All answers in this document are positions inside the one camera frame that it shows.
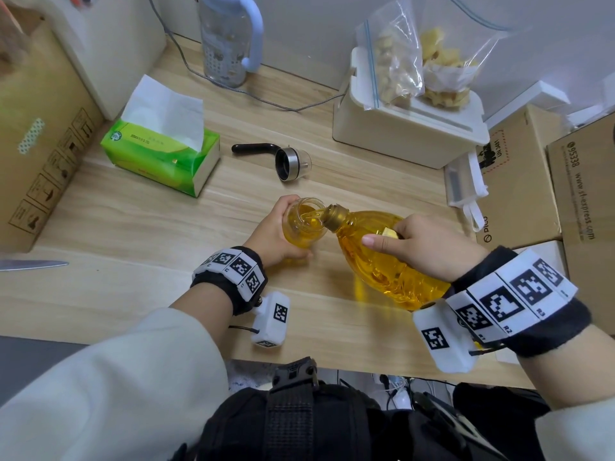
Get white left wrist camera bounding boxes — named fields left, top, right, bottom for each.
left=250, top=291, right=292, bottom=350

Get grey cable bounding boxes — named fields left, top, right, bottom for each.
left=146, top=0, right=348, bottom=113

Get clear water bottle blue handle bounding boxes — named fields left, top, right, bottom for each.
left=196, top=0, right=265, bottom=89

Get black-handled steel dispenser lid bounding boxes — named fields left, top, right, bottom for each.
left=231, top=142, right=313, bottom=182

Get small glass oil bottle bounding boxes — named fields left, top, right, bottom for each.
left=283, top=197, right=333, bottom=248

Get person's left hand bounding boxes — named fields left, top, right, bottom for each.
left=244, top=194, right=314, bottom=271

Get cardboard box with black print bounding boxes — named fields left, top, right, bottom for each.
left=546, top=112, right=615, bottom=304

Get blue-zip bag of food pieces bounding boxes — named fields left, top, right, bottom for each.
left=355, top=0, right=426, bottom=111

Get black left marker wristband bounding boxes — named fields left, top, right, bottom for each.
left=190, top=246, right=268, bottom=317

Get black marker wristband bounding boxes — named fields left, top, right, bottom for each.
left=190, top=246, right=268, bottom=317
left=441, top=246, right=593, bottom=359

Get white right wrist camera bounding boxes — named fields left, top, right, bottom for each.
left=413, top=301, right=482, bottom=373

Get person's right hand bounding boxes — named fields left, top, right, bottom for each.
left=361, top=214, right=490, bottom=284

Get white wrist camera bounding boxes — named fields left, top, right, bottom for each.
left=413, top=301, right=482, bottom=373
left=250, top=291, right=292, bottom=350

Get white cabinet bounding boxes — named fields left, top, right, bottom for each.
left=47, top=0, right=167, bottom=121

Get large cardboard box with symbols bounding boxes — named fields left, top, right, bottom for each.
left=0, top=4, right=107, bottom=255

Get green tissue pack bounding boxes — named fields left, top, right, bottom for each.
left=99, top=74, right=222, bottom=198

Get white countertop appliance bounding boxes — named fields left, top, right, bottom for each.
left=332, top=46, right=491, bottom=170

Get black chest pack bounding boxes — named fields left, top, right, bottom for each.
left=170, top=357, right=511, bottom=461

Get cables under table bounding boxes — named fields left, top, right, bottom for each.
left=336, top=369, right=455, bottom=411

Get person's left forearm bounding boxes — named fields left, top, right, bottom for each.
left=0, top=282, right=237, bottom=461

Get person's right forearm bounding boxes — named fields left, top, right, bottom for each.
left=517, top=325, right=615, bottom=461

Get cardboard box with red print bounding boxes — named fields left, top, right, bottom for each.
left=475, top=104, right=564, bottom=250

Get clear bag of yellow pieces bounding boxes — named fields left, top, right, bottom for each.
left=417, top=0, right=514, bottom=109

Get steel knife blade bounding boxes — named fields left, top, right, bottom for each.
left=0, top=260, right=69, bottom=273

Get large yellow oil bottle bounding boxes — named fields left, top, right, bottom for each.
left=320, top=203, right=453, bottom=313

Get black right marker wristband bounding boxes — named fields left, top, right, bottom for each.
left=441, top=246, right=593, bottom=359

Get white flat panel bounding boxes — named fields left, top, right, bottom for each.
left=484, top=80, right=573, bottom=131

